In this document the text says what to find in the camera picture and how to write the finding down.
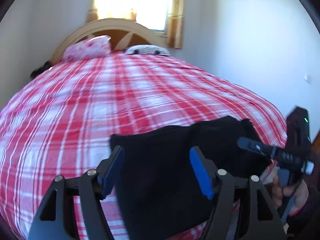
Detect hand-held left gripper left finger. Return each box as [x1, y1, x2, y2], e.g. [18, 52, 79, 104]
[27, 145, 125, 240]

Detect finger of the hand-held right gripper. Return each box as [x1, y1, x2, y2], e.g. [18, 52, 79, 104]
[237, 136, 278, 160]

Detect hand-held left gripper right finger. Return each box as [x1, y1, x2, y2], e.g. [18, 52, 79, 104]
[189, 145, 288, 240]

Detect black pants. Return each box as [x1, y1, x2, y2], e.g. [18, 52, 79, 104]
[110, 115, 273, 240]

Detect person's right forearm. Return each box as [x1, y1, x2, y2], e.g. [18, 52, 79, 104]
[285, 185, 320, 240]

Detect person's right hand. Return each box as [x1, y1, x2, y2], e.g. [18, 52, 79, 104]
[271, 172, 310, 217]

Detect red plaid bed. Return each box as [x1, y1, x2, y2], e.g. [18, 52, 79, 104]
[0, 54, 288, 240]

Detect black cloth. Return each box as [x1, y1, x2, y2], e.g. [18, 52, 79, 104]
[30, 62, 54, 79]

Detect pink floral pillow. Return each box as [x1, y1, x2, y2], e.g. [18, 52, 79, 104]
[62, 35, 112, 61]

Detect white black patterned pillow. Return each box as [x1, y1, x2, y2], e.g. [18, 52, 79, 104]
[124, 44, 171, 56]

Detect cream wooden headboard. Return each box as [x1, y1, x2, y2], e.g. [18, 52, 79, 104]
[51, 18, 168, 63]

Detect window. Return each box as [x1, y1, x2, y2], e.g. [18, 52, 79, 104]
[136, 0, 171, 32]

